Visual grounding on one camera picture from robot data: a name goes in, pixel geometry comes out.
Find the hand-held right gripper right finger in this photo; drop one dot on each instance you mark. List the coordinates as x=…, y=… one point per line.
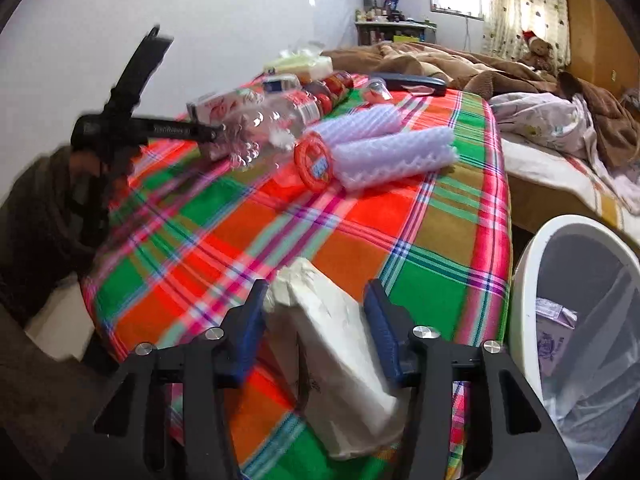
x=382, y=331

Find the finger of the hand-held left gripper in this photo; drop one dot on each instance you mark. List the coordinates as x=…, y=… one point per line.
x=175, y=130

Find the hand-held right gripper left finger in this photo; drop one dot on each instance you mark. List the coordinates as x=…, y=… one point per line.
x=248, y=331

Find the white paper bag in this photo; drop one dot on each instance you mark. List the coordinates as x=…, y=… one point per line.
x=335, y=345

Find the clear plastic bottle red label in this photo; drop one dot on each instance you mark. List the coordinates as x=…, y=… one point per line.
x=260, y=130

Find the white trash bin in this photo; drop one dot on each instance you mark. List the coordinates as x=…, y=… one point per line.
x=525, y=300

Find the lavender foam net sleeve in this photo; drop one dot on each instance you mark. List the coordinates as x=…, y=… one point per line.
x=360, y=125
x=395, y=157

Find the person's left forearm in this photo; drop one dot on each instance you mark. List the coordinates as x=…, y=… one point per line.
x=40, y=220

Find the pink and white carton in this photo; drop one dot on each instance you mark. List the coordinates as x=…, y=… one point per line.
x=215, y=105

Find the plaid cloth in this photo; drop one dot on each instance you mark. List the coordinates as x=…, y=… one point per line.
x=210, y=220

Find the pale green tissue pack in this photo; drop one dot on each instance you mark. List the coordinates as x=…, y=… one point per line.
x=300, y=62

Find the red round lid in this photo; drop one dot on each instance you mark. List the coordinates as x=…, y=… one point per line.
x=315, y=161

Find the small bottle red label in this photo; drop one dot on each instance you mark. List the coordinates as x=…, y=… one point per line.
x=332, y=87

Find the purple printed carton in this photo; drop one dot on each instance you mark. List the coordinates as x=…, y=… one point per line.
x=555, y=340

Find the clear plastic cup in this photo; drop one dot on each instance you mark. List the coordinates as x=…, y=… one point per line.
x=376, y=92

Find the wooden bed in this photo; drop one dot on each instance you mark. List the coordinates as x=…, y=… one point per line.
x=545, y=175

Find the cluttered shelf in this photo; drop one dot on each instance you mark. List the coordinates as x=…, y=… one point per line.
x=390, y=30

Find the floral duvet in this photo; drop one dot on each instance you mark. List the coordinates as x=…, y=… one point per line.
x=545, y=117

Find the brown blanket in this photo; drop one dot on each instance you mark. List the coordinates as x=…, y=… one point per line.
x=475, y=67

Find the brown teddy bear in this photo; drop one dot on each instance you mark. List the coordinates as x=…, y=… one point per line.
x=539, y=52

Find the patterned curtain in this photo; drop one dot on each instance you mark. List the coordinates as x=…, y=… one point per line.
x=520, y=5

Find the wooden wardrobe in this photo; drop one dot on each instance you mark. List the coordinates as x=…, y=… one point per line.
x=595, y=20

